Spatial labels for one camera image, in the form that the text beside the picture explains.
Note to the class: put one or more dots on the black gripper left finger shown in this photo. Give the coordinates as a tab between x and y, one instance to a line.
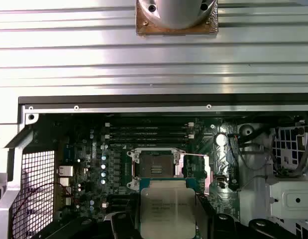
124	229

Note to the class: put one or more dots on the brown base plate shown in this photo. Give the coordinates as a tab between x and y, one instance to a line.
213	22

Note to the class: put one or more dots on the CPU socket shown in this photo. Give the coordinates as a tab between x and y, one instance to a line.
153	161

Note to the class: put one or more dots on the silver metal bracket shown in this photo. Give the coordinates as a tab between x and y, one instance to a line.
293	206

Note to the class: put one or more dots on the white-clipped RAM slot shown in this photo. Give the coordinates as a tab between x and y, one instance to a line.
191	124

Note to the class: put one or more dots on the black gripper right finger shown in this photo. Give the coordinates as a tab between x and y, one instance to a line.
206	224

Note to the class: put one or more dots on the metal socket cover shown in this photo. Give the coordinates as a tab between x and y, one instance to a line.
207	168

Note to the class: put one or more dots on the black-clipped RAM slot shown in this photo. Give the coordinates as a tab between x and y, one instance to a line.
148	142
148	130

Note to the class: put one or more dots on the black PC case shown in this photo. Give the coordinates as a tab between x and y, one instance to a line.
143	107

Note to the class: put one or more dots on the silver CPU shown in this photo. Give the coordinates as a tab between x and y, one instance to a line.
166	211

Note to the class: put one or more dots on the metal locking lever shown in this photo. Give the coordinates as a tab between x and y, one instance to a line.
133	165

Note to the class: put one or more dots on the green motherboard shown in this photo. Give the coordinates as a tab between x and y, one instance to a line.
94	159

